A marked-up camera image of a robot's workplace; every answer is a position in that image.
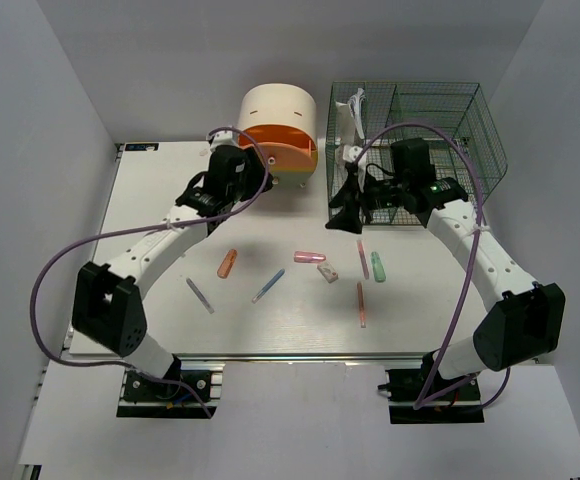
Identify purple pen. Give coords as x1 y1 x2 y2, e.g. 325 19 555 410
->
185 278 215 314

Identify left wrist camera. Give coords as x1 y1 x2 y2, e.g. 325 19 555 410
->
207 126 240 152

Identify white eraser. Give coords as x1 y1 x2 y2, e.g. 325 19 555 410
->
317 261 338 283

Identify orange highlighter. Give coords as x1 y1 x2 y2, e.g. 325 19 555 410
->
217 249 238 279

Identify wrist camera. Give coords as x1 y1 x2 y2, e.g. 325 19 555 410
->
207 126 240 152
340 145 367 176

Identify orange pen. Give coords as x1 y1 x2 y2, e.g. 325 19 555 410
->
356 282 367 328

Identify pink highlighter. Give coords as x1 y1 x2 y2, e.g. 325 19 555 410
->
293 251 326 264

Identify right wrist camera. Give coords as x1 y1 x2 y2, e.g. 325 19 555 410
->
340 145 367 176

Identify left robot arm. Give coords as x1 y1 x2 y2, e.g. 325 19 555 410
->
71 145 272 399

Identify blue pen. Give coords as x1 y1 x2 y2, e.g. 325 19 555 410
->
251 268 285 304

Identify green wire mesh organizer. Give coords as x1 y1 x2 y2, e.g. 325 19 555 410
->
325 81 508 201

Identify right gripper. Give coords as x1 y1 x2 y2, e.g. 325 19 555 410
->
325 170 409 235

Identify pink pen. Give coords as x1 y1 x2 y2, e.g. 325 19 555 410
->
356 239 370 280

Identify white paper booklet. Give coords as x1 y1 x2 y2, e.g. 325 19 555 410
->
326 88 366 175

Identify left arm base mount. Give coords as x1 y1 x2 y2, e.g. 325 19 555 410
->
116 368 223 419

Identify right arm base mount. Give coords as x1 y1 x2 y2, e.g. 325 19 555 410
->
377 368 484 425

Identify round drawer storage box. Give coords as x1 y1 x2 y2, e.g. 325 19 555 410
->
237 83 318 188

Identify green highlighter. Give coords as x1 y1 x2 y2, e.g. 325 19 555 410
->
370 251 386 283

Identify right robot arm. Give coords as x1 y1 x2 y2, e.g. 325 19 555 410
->
326 138 566 399

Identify black label sticker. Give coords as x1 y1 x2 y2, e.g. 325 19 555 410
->
124 143 159 152

